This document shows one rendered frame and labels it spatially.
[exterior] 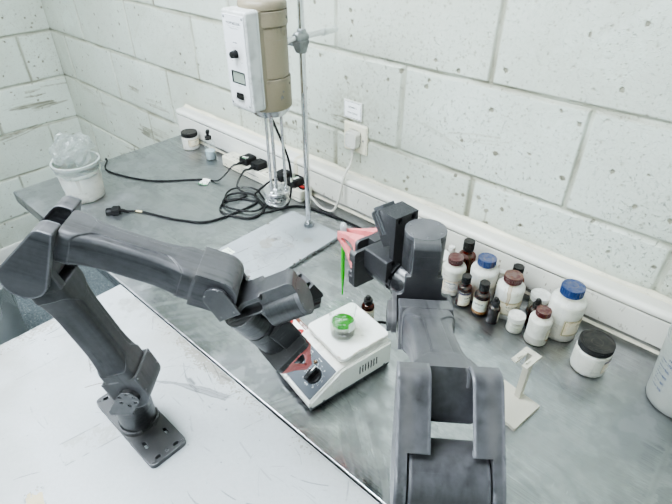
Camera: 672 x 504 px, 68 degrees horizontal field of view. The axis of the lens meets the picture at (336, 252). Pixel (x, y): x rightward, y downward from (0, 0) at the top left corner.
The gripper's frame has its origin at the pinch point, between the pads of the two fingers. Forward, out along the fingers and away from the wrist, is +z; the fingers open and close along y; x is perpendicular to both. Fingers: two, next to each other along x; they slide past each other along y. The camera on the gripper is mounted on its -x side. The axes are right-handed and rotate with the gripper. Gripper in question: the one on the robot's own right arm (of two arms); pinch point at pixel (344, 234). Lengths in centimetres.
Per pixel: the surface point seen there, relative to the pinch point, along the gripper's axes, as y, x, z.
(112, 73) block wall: -14, 16, 192
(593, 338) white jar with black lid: -40, 25, -29
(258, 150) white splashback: -30, 22, 87
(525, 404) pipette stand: -21.6, 31.4, -28.3
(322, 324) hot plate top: 1.4, 23.2, 4.9
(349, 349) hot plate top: 1.2, 23.3, -3.6
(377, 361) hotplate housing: -4.5, 28.6, -5.5
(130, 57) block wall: -18, 6, 172
